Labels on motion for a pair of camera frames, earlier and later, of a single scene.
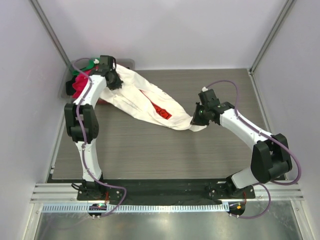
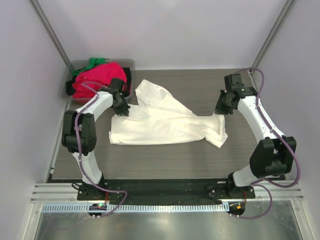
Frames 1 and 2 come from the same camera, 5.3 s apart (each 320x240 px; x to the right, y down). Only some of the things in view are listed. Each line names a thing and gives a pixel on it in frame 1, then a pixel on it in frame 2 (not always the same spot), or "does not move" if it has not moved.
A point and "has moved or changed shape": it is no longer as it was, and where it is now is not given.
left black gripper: x=117 y=84 -> x=124 y=110
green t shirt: x=90 y=64 does not move
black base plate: x=164 y=190 does not move
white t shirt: x=139 y=95 has moved or changed shape
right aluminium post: x=289 y=4 does not move
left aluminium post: x=39 y=10 does not move
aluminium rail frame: x=68 y=193 does not move
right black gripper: x=196 y=120 -> x=219 y=108
